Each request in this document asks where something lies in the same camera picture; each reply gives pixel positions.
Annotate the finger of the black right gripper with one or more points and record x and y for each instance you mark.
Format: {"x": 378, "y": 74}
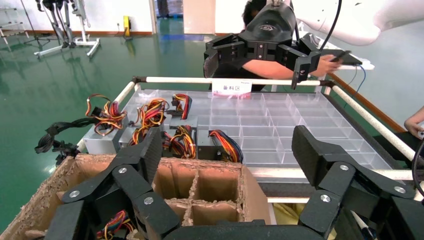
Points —
{"x": 225, "y": 49}
{"x": 298, "y": 56}

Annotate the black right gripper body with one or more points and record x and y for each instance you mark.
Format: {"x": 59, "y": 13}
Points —
{"x": 271, "y": 26}

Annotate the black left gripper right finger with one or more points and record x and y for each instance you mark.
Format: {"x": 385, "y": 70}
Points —
{"x": 334, "y": 179}

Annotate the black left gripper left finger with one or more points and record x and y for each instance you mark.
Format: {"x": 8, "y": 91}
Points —
{"x": 132, "y": 179}

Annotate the black tablet controller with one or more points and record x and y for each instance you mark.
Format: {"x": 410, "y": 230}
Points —
{"x": 351, "y": 59}

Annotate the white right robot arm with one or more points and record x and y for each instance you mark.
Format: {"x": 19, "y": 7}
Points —
{"x": 357, "y": 20}

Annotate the bare person forearm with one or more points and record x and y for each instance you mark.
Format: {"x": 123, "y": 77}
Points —
{"x": 268, "y": 69}

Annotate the bare person hand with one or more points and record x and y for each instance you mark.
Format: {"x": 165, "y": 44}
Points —
{"x": 328, "y": 66}
{"x": 412, "y": 126}

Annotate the person in black shirt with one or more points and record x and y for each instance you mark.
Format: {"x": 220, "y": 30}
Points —
{"x": 251, "y": 11}

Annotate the white label card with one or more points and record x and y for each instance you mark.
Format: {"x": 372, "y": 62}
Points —
{"x": 232, "y": 87}

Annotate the blue floor mat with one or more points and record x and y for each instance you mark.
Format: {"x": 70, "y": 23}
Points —
{"x": 182, "y": 37}

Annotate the yellow cloth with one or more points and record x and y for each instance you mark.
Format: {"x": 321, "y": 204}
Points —
{"x": 288, "y": 213}

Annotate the clear plastic compartment tray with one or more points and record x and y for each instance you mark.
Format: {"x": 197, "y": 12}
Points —
{"x": 281, "y": 132}

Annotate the brown divided cardboard box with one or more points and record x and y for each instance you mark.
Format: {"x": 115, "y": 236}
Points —
{"x": 215, "y": 184}

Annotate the yellow floor device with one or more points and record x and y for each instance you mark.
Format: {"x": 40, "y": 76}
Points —
{"x": 127, "y": 26}

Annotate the white wheeled stand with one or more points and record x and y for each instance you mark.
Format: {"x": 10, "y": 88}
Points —
{"x": 86, "y": 42}

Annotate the black hanging robot legs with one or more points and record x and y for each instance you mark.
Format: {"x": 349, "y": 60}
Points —
{"x": 64, "y": 30}

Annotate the grey metal rack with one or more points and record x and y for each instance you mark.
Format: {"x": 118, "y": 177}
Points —
{"x": 11, "y": 24}

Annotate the white tube cart frame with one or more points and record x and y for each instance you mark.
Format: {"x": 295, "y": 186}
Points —
{"x": 185, "y": 80}

